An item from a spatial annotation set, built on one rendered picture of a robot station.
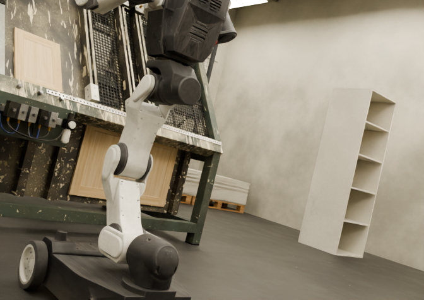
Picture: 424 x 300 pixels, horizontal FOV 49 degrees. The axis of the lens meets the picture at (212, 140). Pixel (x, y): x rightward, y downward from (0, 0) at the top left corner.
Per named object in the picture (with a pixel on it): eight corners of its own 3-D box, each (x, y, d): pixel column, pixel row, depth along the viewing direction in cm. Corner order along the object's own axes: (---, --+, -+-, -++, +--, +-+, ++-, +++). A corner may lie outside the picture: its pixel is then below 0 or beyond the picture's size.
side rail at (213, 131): (206, 144, 406) (214, 139, 400) (185, 43, 453) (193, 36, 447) (211, 146, 412) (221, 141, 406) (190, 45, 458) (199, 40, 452)
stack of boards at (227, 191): (126, 194, 687) (135, 156, 690) (95, 181, 768) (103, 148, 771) (243, 213, 842) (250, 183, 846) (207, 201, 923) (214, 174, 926)
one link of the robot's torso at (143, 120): (145, 186, 208) (190, 92, 198) (110, 179, 197) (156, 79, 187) (132, 170, 220) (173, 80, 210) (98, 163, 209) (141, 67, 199)
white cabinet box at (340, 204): (335, 255, 557) (372, 88, 568) (298, 241, 602) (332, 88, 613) (362, 258, 595) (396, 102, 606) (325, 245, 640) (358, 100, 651)
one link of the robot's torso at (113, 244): (159, 270, 190) (166, 237, 191) (115, 267, 177) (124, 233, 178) (134, 254, 206) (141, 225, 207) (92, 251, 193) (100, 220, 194)
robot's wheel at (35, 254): (40, 297, 189) (53, 247, 190) (28, 296, 186) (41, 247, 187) (24, 280, 204) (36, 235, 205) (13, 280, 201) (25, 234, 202)
